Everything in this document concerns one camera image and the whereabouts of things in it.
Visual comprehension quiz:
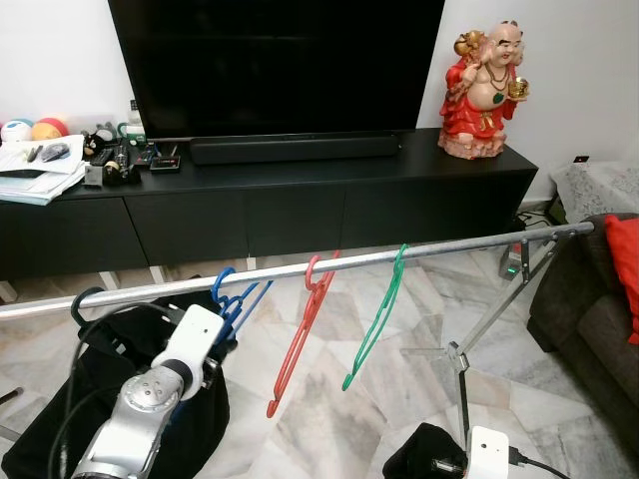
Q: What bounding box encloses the small white bottle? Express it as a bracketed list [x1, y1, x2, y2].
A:
[120, 100, 147, 141]

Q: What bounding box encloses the dark brown fabric sofa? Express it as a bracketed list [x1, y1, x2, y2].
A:
[526, 215, 639, 385]

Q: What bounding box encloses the black low tv cabinet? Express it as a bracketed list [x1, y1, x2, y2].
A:
[0, 128, 539, 283]

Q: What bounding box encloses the black tape dispenser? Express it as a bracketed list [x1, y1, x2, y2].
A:
[84, 150, 141, 188]

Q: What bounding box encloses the black printed t-shirt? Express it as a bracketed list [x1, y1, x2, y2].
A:
[0, 299, 233, 479]

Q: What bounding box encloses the white and blue ball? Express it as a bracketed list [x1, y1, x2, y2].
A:
[0, 120, 35, 143]

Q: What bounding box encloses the blue plastic clothes hanger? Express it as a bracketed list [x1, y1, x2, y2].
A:
[172, 265, 276, 425]

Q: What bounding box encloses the green plastic clothes hanger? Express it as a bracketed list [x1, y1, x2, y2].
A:
[341, 243, 410, 392]

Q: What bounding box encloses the black flat screen television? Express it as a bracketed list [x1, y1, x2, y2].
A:
[108, 0, 446, 141]

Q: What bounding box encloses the stack of white papers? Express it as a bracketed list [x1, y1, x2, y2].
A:
[0, 135, 89, 207]

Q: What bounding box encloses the grey floor power device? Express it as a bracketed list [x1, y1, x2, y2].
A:
[499, 249, 532, 292]

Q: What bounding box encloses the red plastic clothes hanger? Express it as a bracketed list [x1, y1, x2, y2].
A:
[266, 251, 342, 418]

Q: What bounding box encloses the side table with lace cloth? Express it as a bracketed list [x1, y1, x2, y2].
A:
[549, 162, 639, 223]

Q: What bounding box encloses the plain black garment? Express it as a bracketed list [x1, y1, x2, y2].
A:
[383, 423, 470, 479]

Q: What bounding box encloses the red laughing buddha statue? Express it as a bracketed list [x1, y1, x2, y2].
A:
[438, 21, 531, 160]

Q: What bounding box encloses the small black desk device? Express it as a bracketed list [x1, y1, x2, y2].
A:
[150, 146, 183, 173]

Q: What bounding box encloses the orange ball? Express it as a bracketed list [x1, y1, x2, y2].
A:
[32, 117, 71, 141]

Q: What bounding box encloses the black clothes hanger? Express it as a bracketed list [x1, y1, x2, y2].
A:
[69, 286, 136, 360]

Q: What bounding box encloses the black soundbar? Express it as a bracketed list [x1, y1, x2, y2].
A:
[189, 134, 401, 166]

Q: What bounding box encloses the red cushion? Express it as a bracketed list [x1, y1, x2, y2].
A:
[602, 214, 639, 346]

